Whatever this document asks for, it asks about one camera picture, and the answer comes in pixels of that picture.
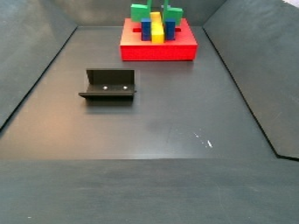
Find green bridge-shaped block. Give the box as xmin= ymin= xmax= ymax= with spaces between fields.
xmin=131 ymin=0 xmax=183 ymax=26

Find black angle fixture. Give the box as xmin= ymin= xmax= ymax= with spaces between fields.
xmin=79 ymin=68 xmax=136 ymax=100

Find red base board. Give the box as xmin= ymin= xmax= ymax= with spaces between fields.
xmin=119 ymin=18 xmax=199 ymax=61

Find yellow long bar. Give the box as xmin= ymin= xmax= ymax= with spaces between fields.
xmin=150 ymin=11 xmax=164 ymax=44

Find blue post left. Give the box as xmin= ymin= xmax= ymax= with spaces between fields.
xmin=164 ymin=18 xmax=175 ymax=40

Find blue post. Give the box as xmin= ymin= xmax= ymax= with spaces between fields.
xmin=164 ymin=18 xmax=175 ymax=40
xmin=142 ymin=17 xmax=152 ymax=41

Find blue post right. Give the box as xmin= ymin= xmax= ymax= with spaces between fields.
xmin=142 ymin=17 xmax=152 ymax=41

